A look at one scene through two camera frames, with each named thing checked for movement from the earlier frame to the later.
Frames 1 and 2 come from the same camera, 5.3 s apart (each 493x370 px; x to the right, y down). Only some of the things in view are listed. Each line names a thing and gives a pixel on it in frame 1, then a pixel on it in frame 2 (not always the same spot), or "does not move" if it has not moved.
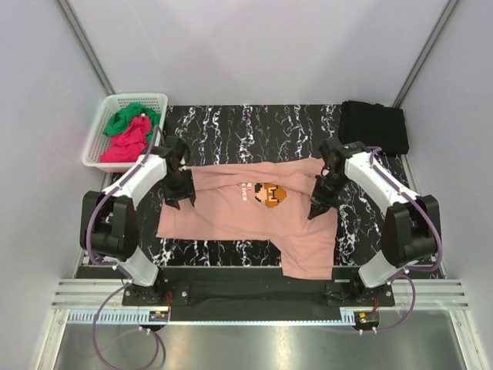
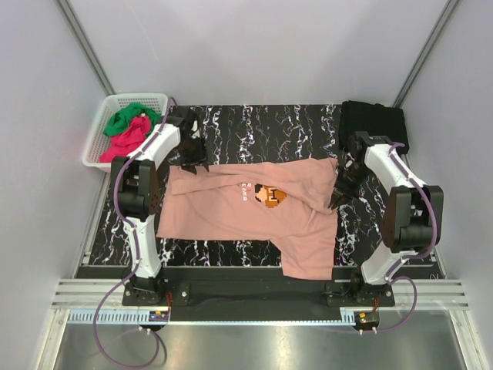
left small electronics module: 159,315 does not move
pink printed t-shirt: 265,200 does not move
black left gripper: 186,191 → 188,163
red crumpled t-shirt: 129,146 does not move
